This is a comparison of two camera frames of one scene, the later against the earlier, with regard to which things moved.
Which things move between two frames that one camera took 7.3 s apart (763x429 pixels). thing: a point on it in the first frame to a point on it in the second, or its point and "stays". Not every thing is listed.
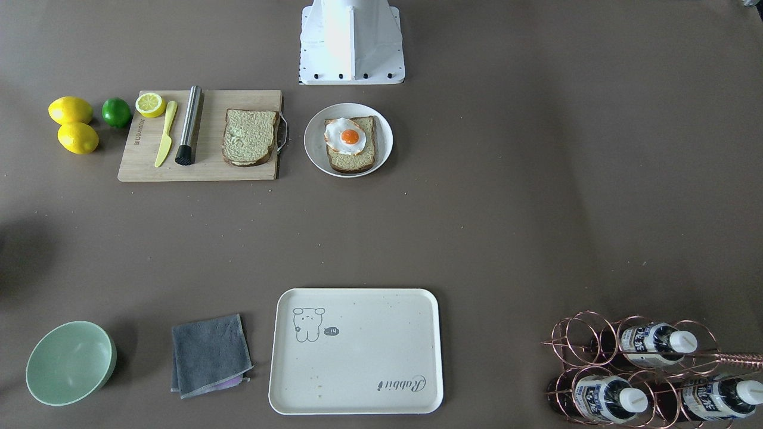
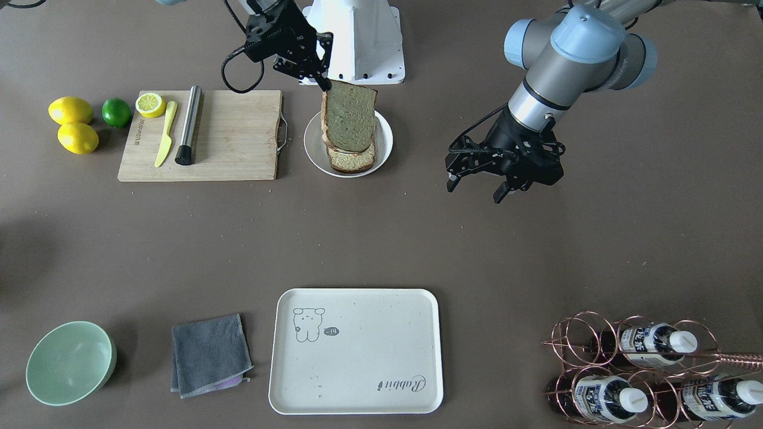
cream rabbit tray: (356, 351) stays
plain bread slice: (248, 136) to (348, 117)
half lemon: (150, 105) stays
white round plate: (315, 137) stays
